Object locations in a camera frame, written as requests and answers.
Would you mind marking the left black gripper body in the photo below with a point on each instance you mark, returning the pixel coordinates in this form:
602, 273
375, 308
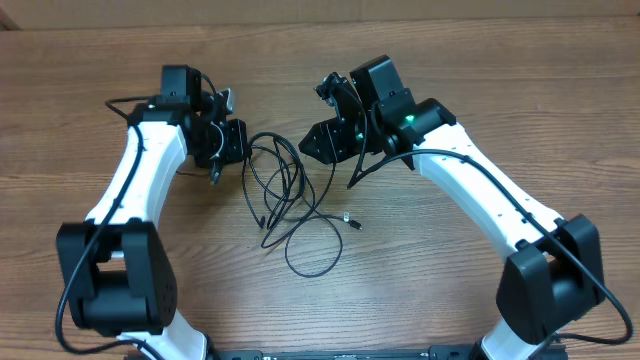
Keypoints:
232, 143

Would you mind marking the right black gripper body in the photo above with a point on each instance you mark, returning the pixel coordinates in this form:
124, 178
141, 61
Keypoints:
350, 141

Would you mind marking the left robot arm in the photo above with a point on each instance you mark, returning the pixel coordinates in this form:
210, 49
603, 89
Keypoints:
119, 286

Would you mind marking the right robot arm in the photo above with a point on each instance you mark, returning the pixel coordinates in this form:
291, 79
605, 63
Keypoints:
553, 272

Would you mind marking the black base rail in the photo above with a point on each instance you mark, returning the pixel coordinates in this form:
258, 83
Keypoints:
439, 352

